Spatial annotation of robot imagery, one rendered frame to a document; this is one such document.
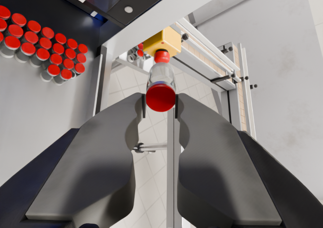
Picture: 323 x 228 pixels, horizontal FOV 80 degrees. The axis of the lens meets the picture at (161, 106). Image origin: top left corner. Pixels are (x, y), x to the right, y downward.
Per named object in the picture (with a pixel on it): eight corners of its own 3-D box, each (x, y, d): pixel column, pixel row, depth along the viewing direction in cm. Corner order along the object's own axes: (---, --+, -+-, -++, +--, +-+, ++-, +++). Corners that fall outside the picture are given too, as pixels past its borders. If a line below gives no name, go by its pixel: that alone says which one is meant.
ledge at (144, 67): (118, 19, 59) (122, 16, 58) (149, 39, 68) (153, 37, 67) (115, 60, 55) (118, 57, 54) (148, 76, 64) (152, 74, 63)
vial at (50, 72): (40, 69, 38) (49, 61, 35) (52, 73, 40) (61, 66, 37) (38, 80, 37) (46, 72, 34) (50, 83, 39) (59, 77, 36)
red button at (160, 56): (151, 49, 50) (162, 43, 47) (161, 55, 52) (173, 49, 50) (150, 62, 48) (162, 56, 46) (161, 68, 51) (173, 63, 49)
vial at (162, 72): (175, 61, 16) (178, 82, 12) (174, 85, 17) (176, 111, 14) (148, 61, 16) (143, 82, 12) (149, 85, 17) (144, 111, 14)
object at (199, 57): (112, 34, 58) (148, 6, 48) (116, -7, 63) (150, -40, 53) (219, 95, 106) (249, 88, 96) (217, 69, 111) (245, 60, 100)
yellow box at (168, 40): (142, 27, 51) (163, 14, 47) (161, 40, 56) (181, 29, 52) (142, 52, 49) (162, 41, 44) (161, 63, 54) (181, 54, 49)
